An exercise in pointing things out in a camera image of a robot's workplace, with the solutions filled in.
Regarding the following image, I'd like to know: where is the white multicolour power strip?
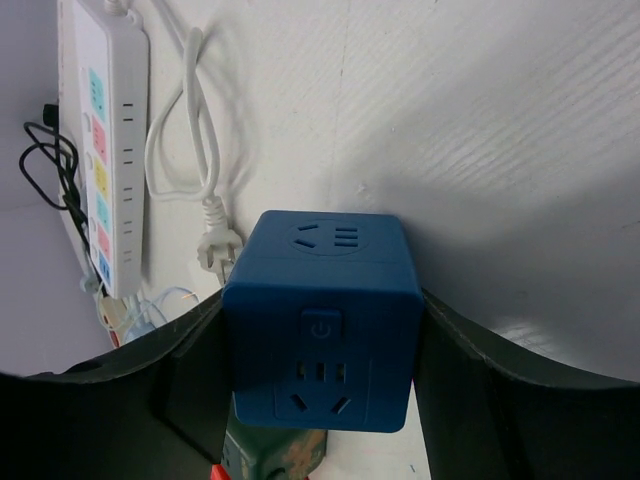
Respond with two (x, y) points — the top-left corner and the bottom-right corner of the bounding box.
(72, 1), (149, 299)

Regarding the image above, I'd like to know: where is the blue cube adapter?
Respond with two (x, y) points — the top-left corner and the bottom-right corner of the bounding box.
(222, 210), (424, 433)

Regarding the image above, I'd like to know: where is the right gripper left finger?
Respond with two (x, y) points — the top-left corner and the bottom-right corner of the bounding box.
(1, 294), (232, 479)

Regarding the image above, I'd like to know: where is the black power cord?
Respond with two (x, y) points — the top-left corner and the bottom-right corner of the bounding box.
(18, 103), (96, 261)

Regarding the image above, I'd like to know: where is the beige red power strip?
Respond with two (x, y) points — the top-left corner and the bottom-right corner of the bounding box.
(97, 295), (129, 348)

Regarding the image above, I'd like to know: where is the red cube adapter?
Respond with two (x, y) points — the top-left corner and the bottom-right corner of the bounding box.
(210, 465), (230, 480)

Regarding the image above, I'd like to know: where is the white power cord with plug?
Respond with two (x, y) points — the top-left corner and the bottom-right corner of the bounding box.
(104, 0), (244, 281)

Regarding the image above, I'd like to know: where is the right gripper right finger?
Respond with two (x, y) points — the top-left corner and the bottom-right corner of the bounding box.
(414, 294), (639, 479)

